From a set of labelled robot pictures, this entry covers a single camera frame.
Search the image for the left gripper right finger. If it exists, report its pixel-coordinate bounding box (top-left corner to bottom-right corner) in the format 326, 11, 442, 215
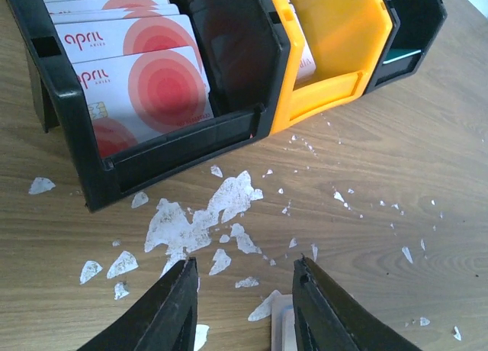
292, 256, 420, 351

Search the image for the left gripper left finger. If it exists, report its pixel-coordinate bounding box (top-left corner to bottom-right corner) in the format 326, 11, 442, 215
80, 257, 198, 351

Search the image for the beige card holder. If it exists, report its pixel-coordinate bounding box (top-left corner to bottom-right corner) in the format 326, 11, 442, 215
271, 295, 297, 351

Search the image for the red white card stack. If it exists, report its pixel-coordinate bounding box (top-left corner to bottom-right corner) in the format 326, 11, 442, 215
43, 0, 214, 157

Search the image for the white pink card stack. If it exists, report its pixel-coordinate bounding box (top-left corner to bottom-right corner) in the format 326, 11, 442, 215
289, 3, 316, 84

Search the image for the black bin left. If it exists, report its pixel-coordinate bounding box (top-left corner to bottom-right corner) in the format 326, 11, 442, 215
6, 0, 291, 211

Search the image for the black bin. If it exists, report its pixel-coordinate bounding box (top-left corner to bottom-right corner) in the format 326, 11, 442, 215
6, 0, 291, 211
364, 0, 447, 93

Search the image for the orange bin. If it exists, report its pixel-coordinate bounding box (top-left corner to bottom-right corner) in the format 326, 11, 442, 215
271, 0, 393, 134

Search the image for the black bin right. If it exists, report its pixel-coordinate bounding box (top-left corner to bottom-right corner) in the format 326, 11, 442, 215
364, 0, 447, 93

